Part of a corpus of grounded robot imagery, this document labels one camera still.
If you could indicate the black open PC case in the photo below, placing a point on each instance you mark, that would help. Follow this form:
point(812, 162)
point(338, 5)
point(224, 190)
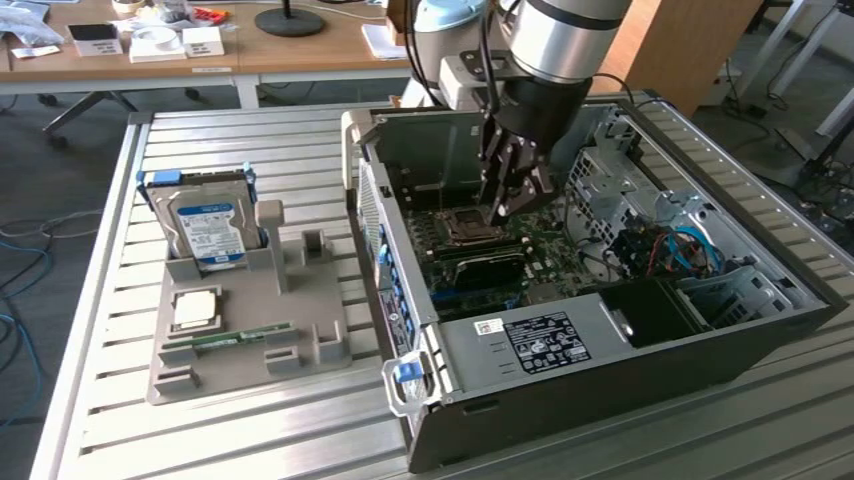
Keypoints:
point(601, 400)

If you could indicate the CPU socket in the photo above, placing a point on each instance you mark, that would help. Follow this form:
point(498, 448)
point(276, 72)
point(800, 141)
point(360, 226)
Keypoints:
point(468, 225)

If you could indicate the white paper stack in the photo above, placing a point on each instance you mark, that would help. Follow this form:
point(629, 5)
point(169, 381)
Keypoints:
point(384, 45)

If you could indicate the grey power supply unit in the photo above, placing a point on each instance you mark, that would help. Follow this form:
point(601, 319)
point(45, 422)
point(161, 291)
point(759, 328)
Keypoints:
point(481, 355)

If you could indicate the clear plastic bag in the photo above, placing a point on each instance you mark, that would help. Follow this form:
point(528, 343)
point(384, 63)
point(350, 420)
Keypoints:
point(27, 25)

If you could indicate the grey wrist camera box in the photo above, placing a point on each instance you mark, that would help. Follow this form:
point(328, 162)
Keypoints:
point(457, 82)

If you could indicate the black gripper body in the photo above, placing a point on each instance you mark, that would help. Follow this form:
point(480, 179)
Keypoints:
point(544, 110)

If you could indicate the plain white box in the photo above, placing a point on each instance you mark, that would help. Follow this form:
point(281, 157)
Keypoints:
point(203, 42)

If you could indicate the silver CPU chip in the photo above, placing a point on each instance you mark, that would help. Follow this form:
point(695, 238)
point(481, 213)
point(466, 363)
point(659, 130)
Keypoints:
point(195, 309)

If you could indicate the hard disk with blue bracket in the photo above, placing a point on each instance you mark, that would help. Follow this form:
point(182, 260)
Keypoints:
point(208, 225)

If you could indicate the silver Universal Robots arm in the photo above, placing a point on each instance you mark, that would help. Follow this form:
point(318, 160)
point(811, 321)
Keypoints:
point(568, 35)

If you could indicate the grey parts rack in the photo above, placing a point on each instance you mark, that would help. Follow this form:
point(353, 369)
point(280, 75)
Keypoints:
point(254, 315)

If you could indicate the metal disk bay cage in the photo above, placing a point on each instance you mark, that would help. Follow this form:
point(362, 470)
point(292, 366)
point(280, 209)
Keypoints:
point(608, 200)

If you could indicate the green motherboard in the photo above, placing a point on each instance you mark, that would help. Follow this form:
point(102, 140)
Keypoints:
point(554, 260)

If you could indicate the black graphics card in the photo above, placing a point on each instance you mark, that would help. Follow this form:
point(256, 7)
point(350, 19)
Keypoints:
point(490, 272)

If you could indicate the black round lamp base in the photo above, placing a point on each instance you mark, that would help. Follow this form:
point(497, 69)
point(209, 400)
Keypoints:
point(290, 22)

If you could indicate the wooden desk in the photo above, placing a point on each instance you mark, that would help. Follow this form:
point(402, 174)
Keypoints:
point(268, 55)

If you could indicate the white box with tape roll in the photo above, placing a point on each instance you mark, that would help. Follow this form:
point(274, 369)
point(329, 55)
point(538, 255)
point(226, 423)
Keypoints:
point(157, 47)

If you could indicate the green RAM stick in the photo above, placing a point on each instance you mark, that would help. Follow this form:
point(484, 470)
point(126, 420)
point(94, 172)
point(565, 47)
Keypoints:
point(230, 337)

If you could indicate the wooden cabinet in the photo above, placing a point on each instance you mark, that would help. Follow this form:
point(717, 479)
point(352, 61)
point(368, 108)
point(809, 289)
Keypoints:
point(681, 45)

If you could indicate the beige tape roll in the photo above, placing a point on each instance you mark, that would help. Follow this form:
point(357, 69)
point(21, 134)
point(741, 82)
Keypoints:
point(126, 6)

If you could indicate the white box with black top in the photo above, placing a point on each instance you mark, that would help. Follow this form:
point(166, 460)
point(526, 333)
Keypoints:
point(95, 40)

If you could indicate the white label card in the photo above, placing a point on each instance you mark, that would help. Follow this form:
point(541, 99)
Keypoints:
point(34, 52)

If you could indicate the white desk frame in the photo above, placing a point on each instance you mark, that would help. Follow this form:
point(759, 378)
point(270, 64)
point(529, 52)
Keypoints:
point(777, 45)

